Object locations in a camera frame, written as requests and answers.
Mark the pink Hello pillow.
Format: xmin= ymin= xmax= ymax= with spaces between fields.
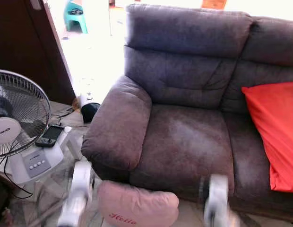
xmin=98 ymin=180 xmax=180 ymax=227

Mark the black charging cable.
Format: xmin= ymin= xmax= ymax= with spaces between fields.
xmin=50 ymin=108 xmax=75 ymax=124

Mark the brown fabric sofa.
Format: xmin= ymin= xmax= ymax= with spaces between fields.
xmin=80 ymin=4 xmax=293 ymax=223

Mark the dark wooden door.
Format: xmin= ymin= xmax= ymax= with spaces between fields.
xmin=0 ymin=0 xmax=76 ymax=105

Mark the black and white floor object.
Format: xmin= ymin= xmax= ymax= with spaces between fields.
xmin=78 ymin=92 xmax=101 ymax=123

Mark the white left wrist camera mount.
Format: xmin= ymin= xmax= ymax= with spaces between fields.
xmin=71 ymin=161 xmax=93 ymax=197

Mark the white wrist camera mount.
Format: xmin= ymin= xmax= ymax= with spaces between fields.
xmin=71 ymin=161 xmax=93 ymax=197
xmin=204 ymin=175 xmax=228 ymax=210

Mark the black handheld game console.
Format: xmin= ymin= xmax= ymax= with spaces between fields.
xmin=35 ymin=124 xmax=65 ymax=148

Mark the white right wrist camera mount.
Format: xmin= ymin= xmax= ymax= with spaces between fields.
xmin=204 ymin=175 xmax=228 ymax=210

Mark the orange wooden object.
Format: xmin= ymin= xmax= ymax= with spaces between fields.
xmin=202 ymin=0 xmax=227 ymax=10

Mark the white standing fan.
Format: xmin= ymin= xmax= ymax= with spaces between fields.
xmin=0 ymin=70 xmax=84 ymax=190

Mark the teal plastic stool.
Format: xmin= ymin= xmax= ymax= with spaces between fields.
xmin=64 ymin=0 xmax=88 ymax=34

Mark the black fan power cable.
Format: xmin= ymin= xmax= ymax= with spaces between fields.
xmin=0 ymin=158 xmax=34 ymax=199

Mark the red pillow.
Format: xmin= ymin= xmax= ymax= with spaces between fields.
xmin=241 ymin=82 xmax=293 ymax=193

